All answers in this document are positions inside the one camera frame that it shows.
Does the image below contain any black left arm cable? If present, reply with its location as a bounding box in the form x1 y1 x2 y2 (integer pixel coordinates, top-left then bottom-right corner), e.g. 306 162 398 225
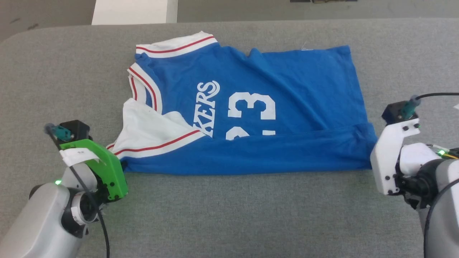
45 124 110 258

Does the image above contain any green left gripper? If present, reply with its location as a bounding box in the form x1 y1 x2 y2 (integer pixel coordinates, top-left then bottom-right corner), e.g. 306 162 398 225
59 139 128 201

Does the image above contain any blue white basketball jersey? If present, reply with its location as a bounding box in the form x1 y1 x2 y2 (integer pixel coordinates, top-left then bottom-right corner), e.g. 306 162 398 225
107 32 378 176

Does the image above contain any grey upholstered surface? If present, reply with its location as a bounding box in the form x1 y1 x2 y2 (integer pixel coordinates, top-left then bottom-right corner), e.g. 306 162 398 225
0 18 459 258

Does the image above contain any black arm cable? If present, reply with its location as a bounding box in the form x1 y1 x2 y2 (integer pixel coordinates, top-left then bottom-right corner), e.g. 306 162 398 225
402 92 459 119
45 124 110 258

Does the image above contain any white left cable tag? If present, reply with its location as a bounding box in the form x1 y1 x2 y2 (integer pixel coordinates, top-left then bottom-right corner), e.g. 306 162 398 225
59 148 101 167

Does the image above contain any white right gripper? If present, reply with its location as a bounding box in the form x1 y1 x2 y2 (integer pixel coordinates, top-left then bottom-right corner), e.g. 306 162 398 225
370 120 421 196

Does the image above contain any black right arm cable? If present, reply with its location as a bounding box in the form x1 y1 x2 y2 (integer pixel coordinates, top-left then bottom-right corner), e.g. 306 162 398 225
402 92 459 119

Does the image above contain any white box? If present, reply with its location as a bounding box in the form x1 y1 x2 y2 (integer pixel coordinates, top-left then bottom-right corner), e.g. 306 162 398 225
92 0 179 25

